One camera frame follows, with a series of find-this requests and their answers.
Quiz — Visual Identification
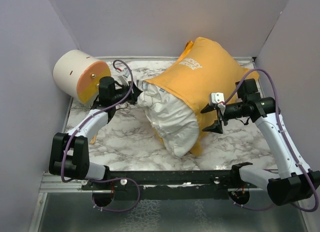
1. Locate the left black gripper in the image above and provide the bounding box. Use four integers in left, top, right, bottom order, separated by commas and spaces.
111, 81, 151, 105

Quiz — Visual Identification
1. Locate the white pillow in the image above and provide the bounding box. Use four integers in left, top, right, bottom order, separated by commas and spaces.
137, 80, 199, 157

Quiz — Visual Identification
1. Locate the orange Mickey Mouse pillowcase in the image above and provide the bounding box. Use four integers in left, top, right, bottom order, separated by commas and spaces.
145, 37, 249, 156

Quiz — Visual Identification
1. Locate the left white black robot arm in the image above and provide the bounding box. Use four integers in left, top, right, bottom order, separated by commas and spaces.
49, 76, 142, 190

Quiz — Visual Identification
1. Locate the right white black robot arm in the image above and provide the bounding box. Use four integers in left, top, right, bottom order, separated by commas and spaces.
201, 79, 320, 206

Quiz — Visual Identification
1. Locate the white cylinder with orange lid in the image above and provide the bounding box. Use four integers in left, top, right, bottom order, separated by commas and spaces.
53, 49, 111, 107

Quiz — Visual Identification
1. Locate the small orange patterned card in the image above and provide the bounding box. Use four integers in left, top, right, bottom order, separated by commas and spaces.
89, 135, 97, 144

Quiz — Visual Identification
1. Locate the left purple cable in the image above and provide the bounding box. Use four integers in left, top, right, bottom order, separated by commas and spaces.
61, 59, 141, 213

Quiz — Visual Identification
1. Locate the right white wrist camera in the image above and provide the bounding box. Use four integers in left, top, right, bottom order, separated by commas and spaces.
209, 92, 226, 109

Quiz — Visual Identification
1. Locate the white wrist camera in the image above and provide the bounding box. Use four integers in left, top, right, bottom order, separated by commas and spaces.
209, 92, 226, 109
118, 68, 133, 86

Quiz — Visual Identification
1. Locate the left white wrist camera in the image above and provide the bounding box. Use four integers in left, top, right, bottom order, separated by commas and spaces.
118, 68, 133, 86

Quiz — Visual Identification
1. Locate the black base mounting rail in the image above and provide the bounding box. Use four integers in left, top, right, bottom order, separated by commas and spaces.
82, 164, 260, 201

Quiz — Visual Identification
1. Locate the aluminium frame rail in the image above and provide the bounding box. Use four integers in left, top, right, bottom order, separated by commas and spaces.
38, 164, 305, 194

